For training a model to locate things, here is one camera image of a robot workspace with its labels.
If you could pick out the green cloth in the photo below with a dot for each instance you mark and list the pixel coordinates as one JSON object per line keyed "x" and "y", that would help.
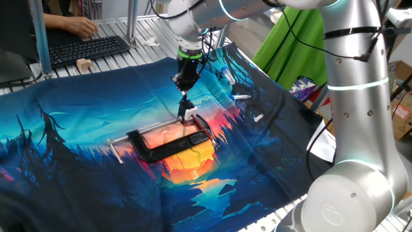
{"x": 283, "y": 54}

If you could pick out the black tripod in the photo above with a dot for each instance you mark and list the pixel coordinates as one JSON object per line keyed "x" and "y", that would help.
{"x": 402, "y": 86}

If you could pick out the person's brown-shirted torso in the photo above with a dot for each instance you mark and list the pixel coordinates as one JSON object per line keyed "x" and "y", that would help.
{"x": 58, "y": 4}

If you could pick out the person's forearm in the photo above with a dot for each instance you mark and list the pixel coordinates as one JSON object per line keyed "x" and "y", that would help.
{"x": 54, "y": 21}

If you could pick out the conical blue-capped tube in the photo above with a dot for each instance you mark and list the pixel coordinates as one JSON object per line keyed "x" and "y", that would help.
{"x": 241, "y": 96}

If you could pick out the large clear blue-capped tube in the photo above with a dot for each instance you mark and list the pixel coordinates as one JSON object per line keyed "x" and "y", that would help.
{"x": 228, "y": 75}

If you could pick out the black white pencil sharpener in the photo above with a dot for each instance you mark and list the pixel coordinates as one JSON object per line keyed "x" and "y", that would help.
{"x": 185, "y": 111}

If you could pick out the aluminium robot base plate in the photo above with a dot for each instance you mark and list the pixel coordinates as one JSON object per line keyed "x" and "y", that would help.
{"x": 268, "y": 224}

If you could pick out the person's hand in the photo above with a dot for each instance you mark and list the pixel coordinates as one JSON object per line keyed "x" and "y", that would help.
{"x": 82, "y": 27}

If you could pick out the black C-clamp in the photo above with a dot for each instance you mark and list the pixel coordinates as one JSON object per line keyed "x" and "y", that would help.
{"x": 167, "y": 149}

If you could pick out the black monitor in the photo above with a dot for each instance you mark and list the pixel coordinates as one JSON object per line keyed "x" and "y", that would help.
{"x": 16, "y": 29}

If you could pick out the white camera device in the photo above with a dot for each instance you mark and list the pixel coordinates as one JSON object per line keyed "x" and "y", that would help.
{"x": 400, "y": 17}

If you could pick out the small white tube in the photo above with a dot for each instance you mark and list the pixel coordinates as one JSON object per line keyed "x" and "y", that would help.
{"x": 258, "y": 118}

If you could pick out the white crumpled tissue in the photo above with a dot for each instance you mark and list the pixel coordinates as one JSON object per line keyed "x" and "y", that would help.
{"x": 151, "y": 41}

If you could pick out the red pencil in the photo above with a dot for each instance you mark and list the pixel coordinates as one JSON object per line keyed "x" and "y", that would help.
{"x": 202, "y": 129}

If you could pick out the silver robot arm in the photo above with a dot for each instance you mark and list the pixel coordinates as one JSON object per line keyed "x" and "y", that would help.
{"x": 354, "y": 112}

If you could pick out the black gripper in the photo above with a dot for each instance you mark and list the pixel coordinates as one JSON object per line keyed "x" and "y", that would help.
{"x": 189, "y": 69}

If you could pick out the aluminium frame post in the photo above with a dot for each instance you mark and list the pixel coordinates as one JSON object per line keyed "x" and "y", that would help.
{"x": 222, "y": 37}
{"x": 132, "y": 19}
{"x": 41, "y": 38}

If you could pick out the cardboard box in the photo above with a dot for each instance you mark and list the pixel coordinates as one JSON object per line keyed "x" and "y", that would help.
{"x": 402, "y": 112}

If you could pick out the purple patterned cloth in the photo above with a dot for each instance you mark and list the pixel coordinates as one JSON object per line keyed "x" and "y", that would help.
{"x": 302, "y": 88}

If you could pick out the small wooden block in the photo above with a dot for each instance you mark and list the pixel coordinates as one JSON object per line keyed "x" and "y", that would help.
{"x": 84, "y": 63}

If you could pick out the black keyboard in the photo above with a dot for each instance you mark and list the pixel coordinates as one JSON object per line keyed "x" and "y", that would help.
{"x": 87, "y": 50}

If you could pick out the landscape print cloth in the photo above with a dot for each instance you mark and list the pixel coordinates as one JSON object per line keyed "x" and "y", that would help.
{"x": 80, "y": 112}

